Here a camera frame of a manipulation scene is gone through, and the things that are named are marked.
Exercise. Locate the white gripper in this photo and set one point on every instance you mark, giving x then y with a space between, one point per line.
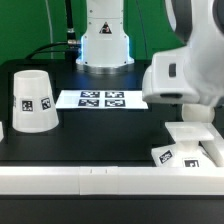
164 81

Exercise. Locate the white lamp base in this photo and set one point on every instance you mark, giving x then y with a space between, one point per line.
196 145

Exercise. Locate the white lamp bulb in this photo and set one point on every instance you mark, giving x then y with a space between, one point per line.
197 113

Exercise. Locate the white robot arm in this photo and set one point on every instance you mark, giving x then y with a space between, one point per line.
192 74

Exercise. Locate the white lamp shade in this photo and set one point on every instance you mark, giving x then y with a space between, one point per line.
34 109

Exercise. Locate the white marker sheet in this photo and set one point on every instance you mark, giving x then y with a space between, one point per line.
100 99

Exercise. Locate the white block at left edge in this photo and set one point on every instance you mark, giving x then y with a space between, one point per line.
1 131

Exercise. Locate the white table edge rail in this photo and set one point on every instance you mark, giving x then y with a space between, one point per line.
110 181

